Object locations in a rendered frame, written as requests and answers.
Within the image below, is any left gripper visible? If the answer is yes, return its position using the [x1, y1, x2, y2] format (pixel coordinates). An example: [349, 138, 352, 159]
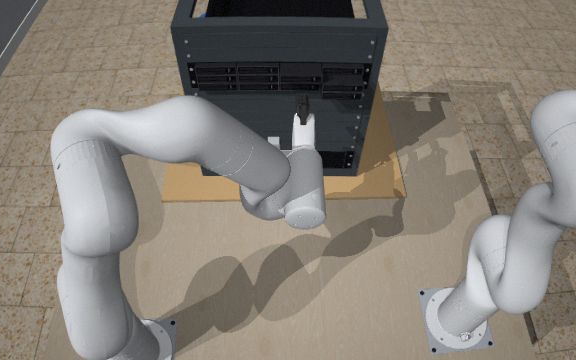
[292, 93, 319, 154]

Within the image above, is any black metal rack frame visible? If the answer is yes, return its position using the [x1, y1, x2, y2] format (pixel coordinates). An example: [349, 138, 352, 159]
[170, 0, 389, 176]

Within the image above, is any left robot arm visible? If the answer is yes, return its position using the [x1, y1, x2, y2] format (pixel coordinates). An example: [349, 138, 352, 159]
[51, 95, 326, 360]

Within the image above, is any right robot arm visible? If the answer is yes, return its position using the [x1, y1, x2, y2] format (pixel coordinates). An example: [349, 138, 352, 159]
[425, 89, 576, 349]

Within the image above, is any tan flat board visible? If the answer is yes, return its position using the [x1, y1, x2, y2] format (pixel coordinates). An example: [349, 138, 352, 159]
[161, 82, 406, 202]

